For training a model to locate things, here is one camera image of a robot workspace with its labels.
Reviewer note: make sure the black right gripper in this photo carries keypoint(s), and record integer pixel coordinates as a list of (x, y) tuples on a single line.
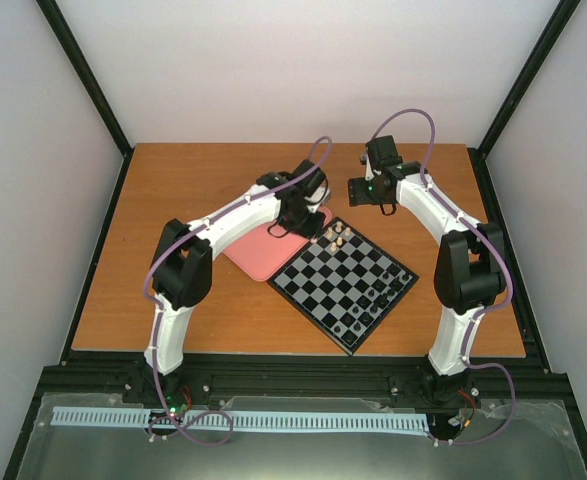
[(358, 197)]

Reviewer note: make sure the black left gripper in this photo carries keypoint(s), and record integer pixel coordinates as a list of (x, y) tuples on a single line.
[(310, 230)]

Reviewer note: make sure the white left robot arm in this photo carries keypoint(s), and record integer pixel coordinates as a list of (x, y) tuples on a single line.
[(180, 276)]

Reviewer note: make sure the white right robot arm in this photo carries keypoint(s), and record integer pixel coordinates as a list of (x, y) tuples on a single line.
[(469, 266)]

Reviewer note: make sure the black white chess board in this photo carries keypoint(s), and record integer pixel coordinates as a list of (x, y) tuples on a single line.
[(325, 286)]

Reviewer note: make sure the pink plastic tray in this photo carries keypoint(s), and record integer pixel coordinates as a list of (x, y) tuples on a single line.
[(264, 250)]

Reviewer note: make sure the light blue cable duct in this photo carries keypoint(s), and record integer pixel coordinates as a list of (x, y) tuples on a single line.
[(245, 421)]

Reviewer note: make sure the black aluminium frame base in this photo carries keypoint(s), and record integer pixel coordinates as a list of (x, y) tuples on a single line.
[(214, 377)]

